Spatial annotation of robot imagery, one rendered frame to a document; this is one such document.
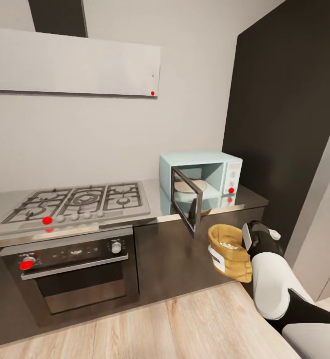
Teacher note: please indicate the burner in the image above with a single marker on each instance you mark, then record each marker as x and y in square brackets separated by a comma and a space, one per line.
[62, 206]

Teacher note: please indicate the popcorn bag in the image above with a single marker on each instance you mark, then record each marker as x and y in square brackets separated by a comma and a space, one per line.
[231, 262]

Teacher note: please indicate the range hood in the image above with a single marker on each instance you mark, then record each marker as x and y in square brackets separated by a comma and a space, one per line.
[59, 56]

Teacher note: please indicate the microwave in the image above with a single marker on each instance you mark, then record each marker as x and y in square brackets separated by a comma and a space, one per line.
[187, 177]

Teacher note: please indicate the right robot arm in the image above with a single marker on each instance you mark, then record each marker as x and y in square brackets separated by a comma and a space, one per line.
[279, 297]

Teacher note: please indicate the fridge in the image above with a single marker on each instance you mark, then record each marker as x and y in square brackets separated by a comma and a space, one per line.
[278, 123]

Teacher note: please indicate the oven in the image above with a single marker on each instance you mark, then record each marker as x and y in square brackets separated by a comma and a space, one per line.
[64, 278]

